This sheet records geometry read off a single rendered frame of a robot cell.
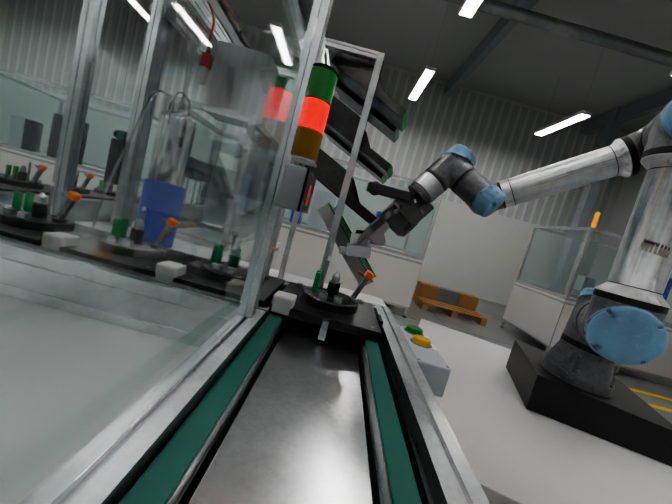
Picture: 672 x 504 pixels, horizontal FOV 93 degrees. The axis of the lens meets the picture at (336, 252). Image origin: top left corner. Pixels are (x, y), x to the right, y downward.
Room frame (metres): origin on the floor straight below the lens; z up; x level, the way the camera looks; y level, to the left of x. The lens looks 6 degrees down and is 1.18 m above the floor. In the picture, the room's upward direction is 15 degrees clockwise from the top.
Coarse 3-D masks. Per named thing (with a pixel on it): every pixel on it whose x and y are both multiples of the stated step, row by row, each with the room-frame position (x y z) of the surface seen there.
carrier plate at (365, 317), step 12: (288, 288) 0.80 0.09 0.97; (300, 288) 0.84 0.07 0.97; (300, 300) 0.73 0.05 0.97; (300, 312) 0.65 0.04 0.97; (312, 312) 0.66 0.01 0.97; (324, 312) 0.68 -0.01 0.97; (360, 312) 0.76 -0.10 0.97; (372, 312) 0.79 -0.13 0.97; (336, 324) 0.65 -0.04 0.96; (348, 324) 0.65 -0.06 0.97; (360, 324) 0.67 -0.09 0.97; (372, 324) 0.69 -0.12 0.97; (360, 336) 0.65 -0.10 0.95; (372, 336) 0.65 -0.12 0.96
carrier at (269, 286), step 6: (270, 276) 0.88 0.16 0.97; (264, 282) 0.80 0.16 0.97; (270, 282) 0.81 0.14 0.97; (276, 282) 0.83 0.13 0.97; (282, 282) 0.85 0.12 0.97; (264, 288) 0.74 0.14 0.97; (270, 288) 0.76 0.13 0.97; (276, 288) 0.77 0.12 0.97; (264, 294) 0.70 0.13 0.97; (270, 294) 0.71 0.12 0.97; (264, 300) 0.65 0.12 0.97; (264, 306) 0.67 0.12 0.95
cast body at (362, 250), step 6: (354, 234) 0.83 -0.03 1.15; (360, 234) 0.83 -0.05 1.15; (354, 240) 0.83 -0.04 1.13; (366, 240) 0.83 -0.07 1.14; (342, 246) 0.85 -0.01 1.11; (348, 246) 0.83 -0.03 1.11; (354, 246) 0.83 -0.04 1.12; (360, 246) 0.83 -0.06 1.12; (366, 246) 0.83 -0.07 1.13; (342, 252) 0.85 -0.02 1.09; (348, 252) 0.83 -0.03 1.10; (354, 252) 0.83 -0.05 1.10; (360, 252) 0.83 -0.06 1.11; (366, 252) 0.83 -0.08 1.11
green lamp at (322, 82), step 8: (312, 72) 0.56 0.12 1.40; (320, 72) 0.55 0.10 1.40; (328, 72) 0.55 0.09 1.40; (312, 80) 0.56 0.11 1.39; (320, 80) 0.55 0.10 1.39; (328, 80) 0.56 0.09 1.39; (336, 80) 0.57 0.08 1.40; (312, 88) 0.55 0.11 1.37; (320, 88) 0.55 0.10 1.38; (328, 88) 0.56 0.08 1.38; (312, 96) 0.55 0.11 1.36; (320, 96) 0.55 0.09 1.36; (328, 96) 0.56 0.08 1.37
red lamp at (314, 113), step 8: (304, 104) 0.56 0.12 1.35; (312, 104) 0.55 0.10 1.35; (320, 104) 0.55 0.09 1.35; (328, 104) 0.57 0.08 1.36; (304, 112) 0.56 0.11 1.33; (312, 112) 0.55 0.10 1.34; (320, 112) 0.56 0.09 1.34; (328, 112) 0.57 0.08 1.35; (304, 120) 0.55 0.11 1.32; (312, 120) 0.55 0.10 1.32; (320, 120) 0.56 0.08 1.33; (312, 128) 0.55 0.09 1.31; (320, 128) 0.56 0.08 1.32
